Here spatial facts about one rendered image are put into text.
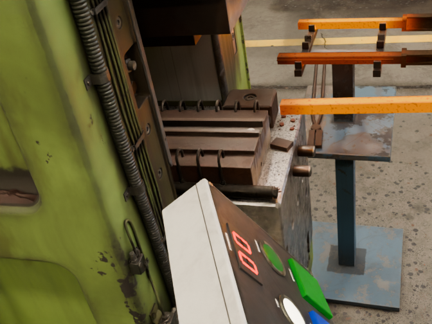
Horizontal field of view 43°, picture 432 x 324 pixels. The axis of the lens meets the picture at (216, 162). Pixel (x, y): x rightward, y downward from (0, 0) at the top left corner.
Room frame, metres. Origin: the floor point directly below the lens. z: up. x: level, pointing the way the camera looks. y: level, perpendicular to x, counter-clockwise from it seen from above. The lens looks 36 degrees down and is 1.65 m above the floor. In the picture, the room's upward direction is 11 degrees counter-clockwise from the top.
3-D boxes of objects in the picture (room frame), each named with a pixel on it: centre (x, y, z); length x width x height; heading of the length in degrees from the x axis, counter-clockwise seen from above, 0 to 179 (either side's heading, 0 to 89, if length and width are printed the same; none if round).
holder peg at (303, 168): (0.98, -0.19, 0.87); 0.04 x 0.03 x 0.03; 69
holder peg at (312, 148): (1.05, -0.22, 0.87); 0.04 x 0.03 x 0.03; 69
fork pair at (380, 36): (1.45, -0.43, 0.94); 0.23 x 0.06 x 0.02; 67
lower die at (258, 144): (1.05, 0.09, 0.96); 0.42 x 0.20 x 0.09; 69
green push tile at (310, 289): (0.53, -0.10, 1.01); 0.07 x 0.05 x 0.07; 4
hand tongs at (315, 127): (1.60, -0.38, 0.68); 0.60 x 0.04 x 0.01; 163
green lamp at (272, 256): (0.53, -0.05, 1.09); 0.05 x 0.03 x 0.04; 159
